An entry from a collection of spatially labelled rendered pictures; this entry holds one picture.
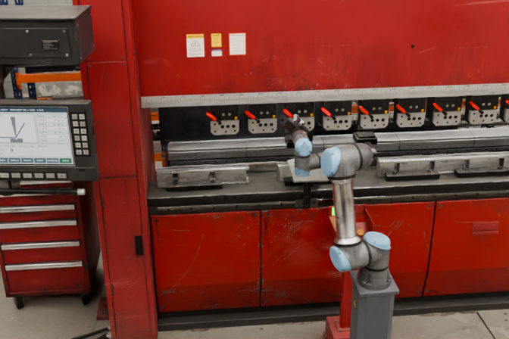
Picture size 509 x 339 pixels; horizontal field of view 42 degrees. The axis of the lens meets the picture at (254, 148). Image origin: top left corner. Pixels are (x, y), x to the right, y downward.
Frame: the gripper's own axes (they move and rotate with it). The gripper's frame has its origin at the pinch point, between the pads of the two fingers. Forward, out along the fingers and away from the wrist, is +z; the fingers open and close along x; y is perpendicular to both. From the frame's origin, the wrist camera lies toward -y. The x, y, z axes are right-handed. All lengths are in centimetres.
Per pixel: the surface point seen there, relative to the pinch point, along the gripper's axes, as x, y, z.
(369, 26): 60, 3, 12
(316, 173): -13.7, 29.0, -4.4
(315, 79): 22.5, 0.1, 12.0
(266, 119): -10.1, -5.5, 11.6
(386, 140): 17, 68, 39
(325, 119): 8.9, 19.2, 11.5
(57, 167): -68, -83, -49
